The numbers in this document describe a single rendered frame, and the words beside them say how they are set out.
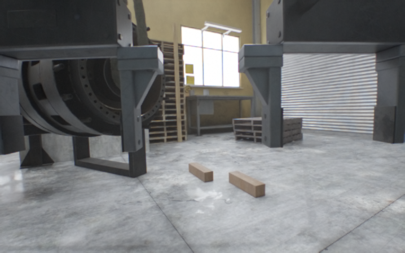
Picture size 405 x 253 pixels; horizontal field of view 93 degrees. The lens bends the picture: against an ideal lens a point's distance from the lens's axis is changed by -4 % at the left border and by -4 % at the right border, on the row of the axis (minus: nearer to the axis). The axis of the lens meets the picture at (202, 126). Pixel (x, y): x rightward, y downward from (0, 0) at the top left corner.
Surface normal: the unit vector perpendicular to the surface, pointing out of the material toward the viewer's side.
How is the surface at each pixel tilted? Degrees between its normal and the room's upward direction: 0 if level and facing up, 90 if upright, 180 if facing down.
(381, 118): 90
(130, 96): 90
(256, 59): 90
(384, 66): 90
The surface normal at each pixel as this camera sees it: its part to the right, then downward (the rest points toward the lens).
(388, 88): -1.00, 0.03
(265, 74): 0.03, 0.08
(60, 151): 0.49, 0.06
